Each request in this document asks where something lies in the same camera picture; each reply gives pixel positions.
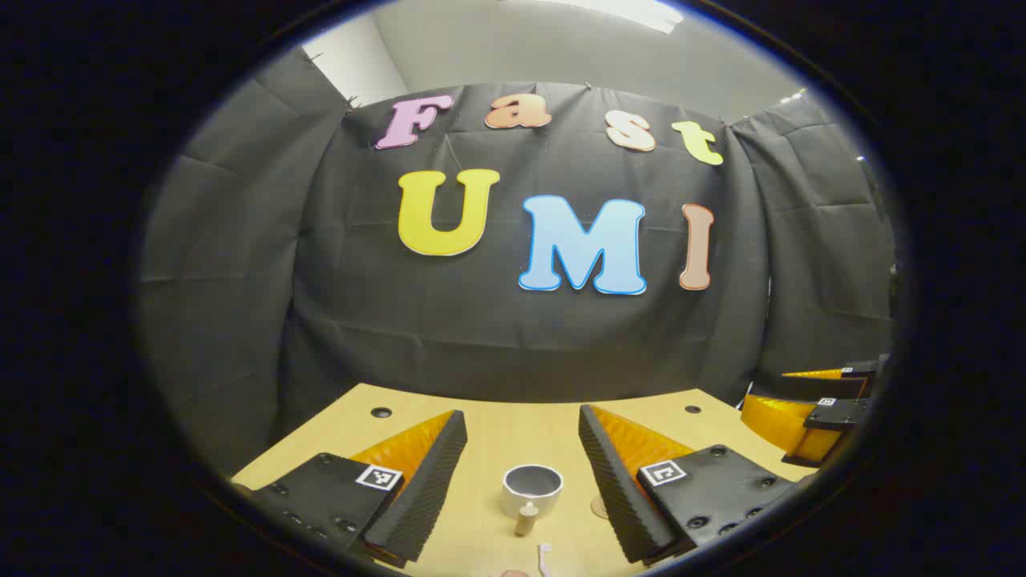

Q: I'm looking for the wooden desktop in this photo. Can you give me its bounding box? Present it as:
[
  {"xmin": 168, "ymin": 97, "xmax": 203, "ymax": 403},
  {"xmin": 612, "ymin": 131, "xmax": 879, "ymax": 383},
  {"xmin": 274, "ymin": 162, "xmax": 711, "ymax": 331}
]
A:
[{"xmin": 231, "ymin": 382, "xmax": 818, "ymax": 577}]

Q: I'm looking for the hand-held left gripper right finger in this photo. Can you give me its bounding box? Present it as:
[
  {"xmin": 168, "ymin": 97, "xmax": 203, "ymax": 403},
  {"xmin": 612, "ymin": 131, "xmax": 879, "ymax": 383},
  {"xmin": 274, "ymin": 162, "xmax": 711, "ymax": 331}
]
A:
[{"xmin": 577, "ymin": 403, "xmax": 817, "ymax": 566}]

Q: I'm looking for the black backdrop cloth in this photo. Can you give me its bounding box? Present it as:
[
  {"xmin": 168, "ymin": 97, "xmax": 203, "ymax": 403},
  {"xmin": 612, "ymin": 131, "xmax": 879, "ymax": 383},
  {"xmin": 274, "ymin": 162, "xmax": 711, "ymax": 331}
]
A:
[{"xmin": 132, "ymin": 48, "xmax": 899, "ymax": 482}]

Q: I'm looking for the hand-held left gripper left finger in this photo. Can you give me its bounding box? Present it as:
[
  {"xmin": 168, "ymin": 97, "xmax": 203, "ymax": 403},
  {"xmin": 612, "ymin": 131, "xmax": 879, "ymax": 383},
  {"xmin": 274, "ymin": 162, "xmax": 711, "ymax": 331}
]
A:
[{"xmin": 231, "ymin": 410, "xmax": 469, "ymax": 570}]

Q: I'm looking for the white cup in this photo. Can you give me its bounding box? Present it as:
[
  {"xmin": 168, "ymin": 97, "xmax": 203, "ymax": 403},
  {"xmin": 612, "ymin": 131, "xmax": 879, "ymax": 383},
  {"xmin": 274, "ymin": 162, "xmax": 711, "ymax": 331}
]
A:
[{"xmin": 502, "ymin": 463, "xmax": 564, "ymax": 538}]

